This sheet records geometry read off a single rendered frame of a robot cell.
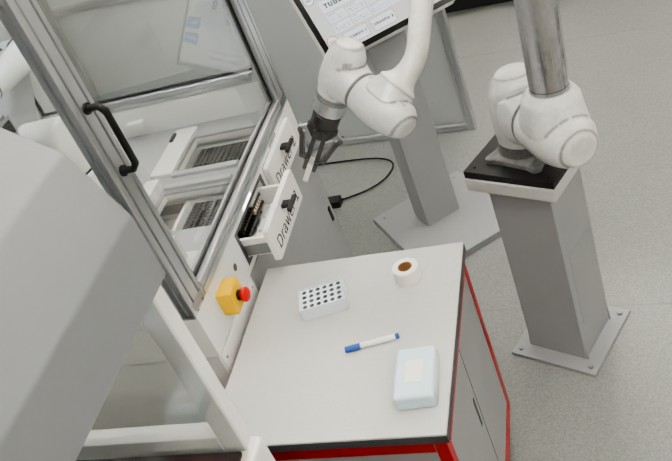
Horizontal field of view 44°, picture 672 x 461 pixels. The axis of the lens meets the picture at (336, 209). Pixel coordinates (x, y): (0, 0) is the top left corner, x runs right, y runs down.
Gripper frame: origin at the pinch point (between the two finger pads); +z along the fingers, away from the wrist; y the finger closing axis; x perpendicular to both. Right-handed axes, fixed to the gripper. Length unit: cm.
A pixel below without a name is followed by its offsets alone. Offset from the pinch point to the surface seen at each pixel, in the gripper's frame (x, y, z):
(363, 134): -171, -21, 103
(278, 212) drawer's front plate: 4.1, 4.3, 15.0
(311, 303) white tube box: 30.8, -11.7, 17.7
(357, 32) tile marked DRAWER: -81, -1, 0
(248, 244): 12.5, 9.4, 22.4
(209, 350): 47, 9, 29
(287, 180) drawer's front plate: -9.5, 4.9, 14.1
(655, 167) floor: -111, -133, 30
